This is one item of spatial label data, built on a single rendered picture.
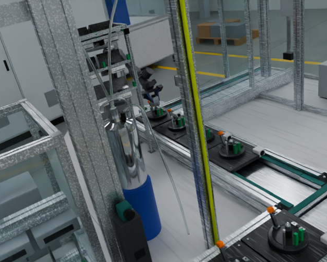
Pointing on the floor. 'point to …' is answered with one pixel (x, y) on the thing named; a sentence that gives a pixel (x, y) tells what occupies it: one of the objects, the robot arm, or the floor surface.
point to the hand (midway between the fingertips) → (154, 97)
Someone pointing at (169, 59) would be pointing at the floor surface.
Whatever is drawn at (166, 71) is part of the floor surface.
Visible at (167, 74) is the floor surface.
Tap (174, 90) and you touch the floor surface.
